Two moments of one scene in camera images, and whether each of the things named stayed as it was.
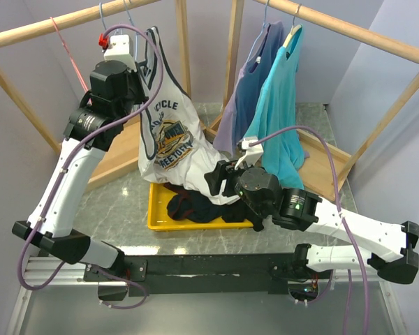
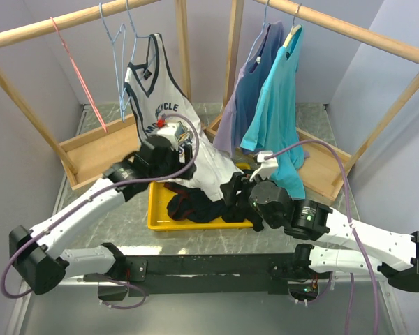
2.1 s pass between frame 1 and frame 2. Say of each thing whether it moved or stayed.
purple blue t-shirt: stayed
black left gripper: moved
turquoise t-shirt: stayed
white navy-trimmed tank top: stayed
